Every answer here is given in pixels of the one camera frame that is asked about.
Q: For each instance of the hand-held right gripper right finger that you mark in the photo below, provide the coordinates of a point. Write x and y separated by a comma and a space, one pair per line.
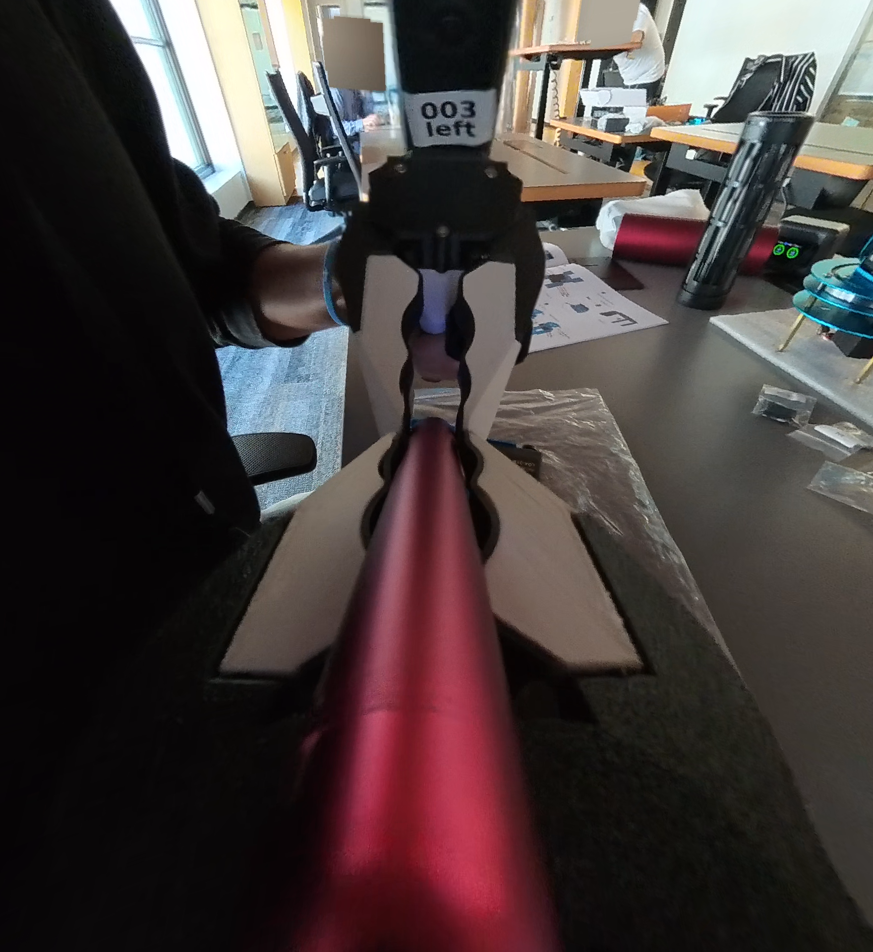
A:
555, 587

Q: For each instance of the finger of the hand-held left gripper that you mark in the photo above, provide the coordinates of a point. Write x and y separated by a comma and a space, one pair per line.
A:
386, 312
496, 327

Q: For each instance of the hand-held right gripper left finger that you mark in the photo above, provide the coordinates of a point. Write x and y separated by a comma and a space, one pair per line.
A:
295, 595

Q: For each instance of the blue metal servo bracket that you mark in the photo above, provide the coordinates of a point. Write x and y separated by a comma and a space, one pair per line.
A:
503, 442

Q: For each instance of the red electric screwdriver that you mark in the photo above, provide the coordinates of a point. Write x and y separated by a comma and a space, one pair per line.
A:
421, 669

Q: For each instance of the blue hobby robot arm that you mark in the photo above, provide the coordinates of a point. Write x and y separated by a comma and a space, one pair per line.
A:
845, 297

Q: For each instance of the person's left forearm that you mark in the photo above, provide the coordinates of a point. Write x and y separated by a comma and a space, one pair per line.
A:
287, 290

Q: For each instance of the wooden top desk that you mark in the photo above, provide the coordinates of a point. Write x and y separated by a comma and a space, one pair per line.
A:
555, 171
853, 145

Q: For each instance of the wooden standing desk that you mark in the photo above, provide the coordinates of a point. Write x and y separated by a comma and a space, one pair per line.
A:
577, 49

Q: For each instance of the grey desk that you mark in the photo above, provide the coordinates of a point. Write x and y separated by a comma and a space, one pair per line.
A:
704, 416

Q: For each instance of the person's left hand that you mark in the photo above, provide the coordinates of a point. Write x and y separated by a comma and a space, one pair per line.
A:
432, 357

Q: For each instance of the blue wristband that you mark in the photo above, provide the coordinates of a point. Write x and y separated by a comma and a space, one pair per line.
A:
330, 297

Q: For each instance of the printed instruction sheet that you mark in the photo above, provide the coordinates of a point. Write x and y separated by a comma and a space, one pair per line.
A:
592, 305

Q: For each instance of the black office chair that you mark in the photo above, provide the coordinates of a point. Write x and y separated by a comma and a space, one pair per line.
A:
332, 171

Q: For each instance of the large clear plastic bag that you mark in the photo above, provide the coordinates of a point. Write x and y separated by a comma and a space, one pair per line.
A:
592, 476

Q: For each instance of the office chair with pale seat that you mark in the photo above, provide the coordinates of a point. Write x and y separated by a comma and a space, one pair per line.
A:
273, 455

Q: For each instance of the white crumpled bag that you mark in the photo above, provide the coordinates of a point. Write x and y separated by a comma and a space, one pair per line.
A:
629, 212

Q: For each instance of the red metal cylinder case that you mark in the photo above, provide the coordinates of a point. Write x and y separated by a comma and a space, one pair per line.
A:
659, 238

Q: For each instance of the white foam sheet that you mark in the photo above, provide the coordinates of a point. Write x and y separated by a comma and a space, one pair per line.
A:
748, 327

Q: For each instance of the person's black top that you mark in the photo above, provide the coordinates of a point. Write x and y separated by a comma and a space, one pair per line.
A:
72, 446

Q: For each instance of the black perforated cylinder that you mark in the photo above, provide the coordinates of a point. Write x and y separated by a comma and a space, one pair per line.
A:
741, 208

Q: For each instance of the tall window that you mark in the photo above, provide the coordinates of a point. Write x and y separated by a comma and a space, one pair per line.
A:
161, 74

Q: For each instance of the group of small screw bags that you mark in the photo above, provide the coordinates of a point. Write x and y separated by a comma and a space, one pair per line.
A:
845, 476

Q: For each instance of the black mesh chair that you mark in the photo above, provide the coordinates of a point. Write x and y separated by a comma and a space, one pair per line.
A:
741, 89

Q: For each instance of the black charger with green displays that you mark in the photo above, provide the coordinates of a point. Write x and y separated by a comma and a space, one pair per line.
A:
815, 234

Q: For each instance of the striped cloth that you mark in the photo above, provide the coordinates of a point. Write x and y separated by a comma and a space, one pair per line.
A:
793, 82

